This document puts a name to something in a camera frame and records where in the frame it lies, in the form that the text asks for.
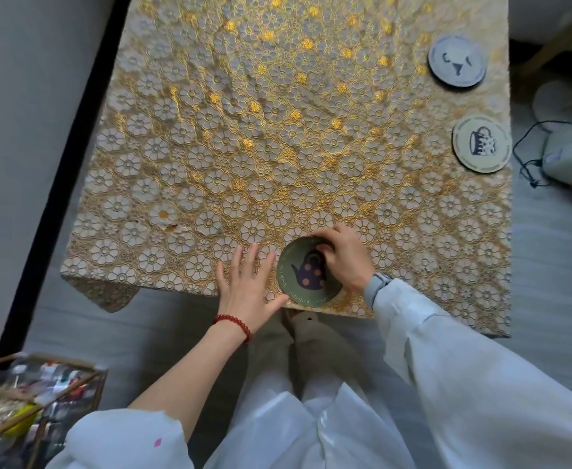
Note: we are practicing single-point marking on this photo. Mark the gold floral lace tablecloth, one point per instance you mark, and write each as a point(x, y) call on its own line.
point(276, 141)

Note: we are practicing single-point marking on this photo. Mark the white shirt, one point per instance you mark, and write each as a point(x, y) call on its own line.
point(286, 429)

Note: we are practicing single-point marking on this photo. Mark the white round base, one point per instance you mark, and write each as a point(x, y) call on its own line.
point(554, 104)

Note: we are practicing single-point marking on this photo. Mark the grey wrist watch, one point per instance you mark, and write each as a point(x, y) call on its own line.
point(376, 285)

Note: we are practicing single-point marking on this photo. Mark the black skirting strip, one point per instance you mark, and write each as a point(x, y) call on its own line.
point(66, 175)

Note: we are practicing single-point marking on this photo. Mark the wooden furniture leg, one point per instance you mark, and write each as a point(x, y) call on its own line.
point(554, 41)

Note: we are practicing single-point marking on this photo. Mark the person's left little finger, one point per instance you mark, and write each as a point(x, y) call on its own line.
point(222, 280)

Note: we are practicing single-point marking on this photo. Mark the person's right hand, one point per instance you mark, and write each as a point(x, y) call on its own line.
point(352, 268)

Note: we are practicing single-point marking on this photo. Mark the cream cup print coaster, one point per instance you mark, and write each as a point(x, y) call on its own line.
point(481, 143)

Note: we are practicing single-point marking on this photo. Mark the beige trousers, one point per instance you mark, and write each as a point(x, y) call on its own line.
point(310, 351)

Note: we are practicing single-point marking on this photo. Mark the glass box with gold frame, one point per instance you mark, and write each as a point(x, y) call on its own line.
point(26, 410)

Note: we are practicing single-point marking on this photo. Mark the person's left hand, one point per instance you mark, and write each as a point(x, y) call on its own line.
point(246, 300)

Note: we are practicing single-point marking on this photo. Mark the person's left middle finger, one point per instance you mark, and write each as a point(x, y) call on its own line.
point(254, 263)

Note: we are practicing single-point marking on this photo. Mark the person's left thumb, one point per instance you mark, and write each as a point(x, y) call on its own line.
point(277, 305)

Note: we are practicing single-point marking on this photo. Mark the grey cat face coaster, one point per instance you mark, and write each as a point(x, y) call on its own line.
point(457, 61)

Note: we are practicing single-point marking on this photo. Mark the person's right forearm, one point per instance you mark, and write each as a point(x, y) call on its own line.
point(471, 380)

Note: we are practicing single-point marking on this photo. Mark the person's left forearm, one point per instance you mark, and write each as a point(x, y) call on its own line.
point(193, 376)

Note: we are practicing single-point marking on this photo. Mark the person's right thumb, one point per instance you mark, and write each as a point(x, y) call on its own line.
point(326, 252)

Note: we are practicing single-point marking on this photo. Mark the green teapot print coaster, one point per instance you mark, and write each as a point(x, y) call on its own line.
point(303, 283)

